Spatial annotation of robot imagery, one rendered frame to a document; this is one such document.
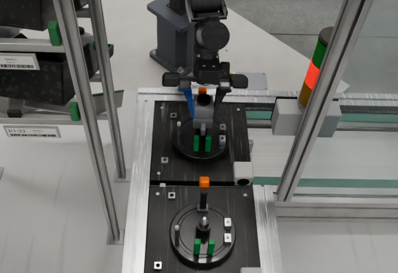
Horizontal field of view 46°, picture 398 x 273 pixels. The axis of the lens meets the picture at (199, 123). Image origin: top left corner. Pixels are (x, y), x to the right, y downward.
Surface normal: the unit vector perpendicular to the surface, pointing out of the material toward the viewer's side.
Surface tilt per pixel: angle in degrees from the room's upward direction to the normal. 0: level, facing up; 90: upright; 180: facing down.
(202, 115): 90
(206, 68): 21
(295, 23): 0
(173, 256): 0
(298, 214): 90
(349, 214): 90
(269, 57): 0
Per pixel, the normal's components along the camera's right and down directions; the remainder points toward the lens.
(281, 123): 0.01, 0.79
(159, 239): 0.04, -0.61
